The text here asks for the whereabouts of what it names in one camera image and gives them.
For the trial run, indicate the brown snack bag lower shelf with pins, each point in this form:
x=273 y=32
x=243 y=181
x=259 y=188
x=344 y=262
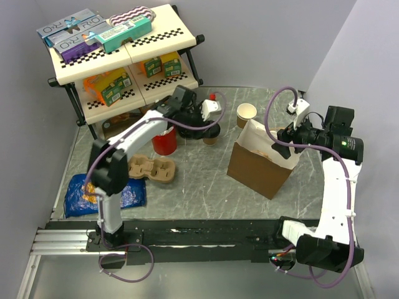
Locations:
x=117 y=124

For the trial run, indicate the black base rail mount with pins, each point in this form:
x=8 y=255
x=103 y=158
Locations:
x=191 y=240

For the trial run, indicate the cream checkered shelf rack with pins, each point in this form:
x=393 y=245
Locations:
x=169 y=34

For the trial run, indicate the green orange snack box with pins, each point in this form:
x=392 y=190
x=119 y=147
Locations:
x=112 y=93
x=118 y=81

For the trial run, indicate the black coffee cup lids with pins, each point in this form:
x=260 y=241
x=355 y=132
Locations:
x=186 y=134

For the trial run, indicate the purple RO foil box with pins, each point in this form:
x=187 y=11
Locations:
x=77 y=46

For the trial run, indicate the purple wavy pouch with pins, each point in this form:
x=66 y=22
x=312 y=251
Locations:
x=134 y=12

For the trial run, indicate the red ribbed plastic cup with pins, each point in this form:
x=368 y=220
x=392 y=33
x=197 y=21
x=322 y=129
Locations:
x=165 y=144

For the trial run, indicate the brown pulp cup carrier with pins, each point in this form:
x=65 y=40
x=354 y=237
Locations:
x=161 y=170

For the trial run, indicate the brown paper takeout bag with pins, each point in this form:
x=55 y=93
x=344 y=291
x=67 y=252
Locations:
x=255 y=164

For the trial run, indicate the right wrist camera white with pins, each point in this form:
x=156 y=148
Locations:
x=299 y=110

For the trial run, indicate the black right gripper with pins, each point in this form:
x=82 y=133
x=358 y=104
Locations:
x=289 y=133

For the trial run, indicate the brown paper cups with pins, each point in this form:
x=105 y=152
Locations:
x=245 y=112

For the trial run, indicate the black plastic cup lid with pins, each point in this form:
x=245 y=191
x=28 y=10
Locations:
x=212 y=132

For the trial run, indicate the brown paper coffee cup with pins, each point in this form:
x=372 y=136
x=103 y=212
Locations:
x=210 y=141

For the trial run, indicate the blue Doritos chip bag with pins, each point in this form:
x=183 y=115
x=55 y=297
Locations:
x=77 y=204

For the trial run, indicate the silver RO foil box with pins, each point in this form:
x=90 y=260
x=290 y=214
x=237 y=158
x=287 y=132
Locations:
x=69 y=26

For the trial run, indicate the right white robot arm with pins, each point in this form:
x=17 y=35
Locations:
x=328 y=246

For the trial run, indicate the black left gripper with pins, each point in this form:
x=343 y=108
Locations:
x=201 y=123

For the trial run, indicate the teal foil box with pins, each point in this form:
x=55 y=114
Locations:
x=117 y=36

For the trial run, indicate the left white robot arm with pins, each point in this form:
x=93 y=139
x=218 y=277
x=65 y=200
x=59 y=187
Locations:
x=108 y=163

